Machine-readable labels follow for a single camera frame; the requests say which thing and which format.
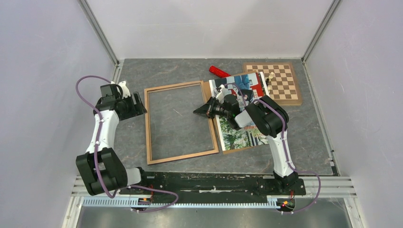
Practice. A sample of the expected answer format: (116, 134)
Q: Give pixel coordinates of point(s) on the brown frame backing board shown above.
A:
(229, 106)

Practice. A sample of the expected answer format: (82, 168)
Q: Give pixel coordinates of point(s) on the colourful photo poster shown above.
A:
(245, 88)

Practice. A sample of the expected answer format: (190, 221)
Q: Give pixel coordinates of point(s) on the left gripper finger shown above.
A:
(136, 99)
(141, 109)

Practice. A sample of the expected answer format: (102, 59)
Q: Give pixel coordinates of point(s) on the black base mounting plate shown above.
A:
(207, 185)

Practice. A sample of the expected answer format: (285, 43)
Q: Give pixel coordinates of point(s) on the aluminium corner post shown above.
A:
(320, 30)
(86, 8)

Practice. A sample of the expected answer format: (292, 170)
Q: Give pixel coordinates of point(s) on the wooden chessboard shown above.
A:
(284, 86)

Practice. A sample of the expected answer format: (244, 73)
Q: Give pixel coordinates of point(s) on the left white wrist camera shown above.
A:
(122, 88)

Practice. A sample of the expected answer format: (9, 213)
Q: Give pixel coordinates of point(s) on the left aluminium corner post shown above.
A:
(86, 8)

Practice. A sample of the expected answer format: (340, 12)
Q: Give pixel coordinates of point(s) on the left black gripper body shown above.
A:
(127, 106)

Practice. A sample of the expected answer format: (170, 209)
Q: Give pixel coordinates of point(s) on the aluminium rail frame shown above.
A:
(333, 203)

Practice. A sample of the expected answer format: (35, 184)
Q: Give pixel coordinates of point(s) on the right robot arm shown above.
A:
(270, 119)

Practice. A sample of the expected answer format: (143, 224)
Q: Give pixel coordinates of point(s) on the wooden picture frame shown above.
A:
(150, 160)

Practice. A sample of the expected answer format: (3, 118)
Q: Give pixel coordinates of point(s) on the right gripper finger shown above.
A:
(204, 112)
(204, 108)

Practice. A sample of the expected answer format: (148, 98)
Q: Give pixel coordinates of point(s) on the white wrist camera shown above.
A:
(122, 88)
(220, 92)

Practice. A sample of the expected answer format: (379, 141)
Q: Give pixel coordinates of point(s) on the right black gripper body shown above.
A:
(216, 109)

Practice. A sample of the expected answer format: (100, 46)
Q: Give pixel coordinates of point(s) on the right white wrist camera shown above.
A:
(220, 92)

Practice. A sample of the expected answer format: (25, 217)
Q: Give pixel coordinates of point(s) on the right aluminium corner post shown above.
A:
(320, 30)

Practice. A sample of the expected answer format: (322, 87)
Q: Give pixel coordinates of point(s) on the red cylindrical object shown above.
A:
(218, 72)

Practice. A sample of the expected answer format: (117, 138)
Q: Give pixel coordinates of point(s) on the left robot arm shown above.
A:
(100, 168)

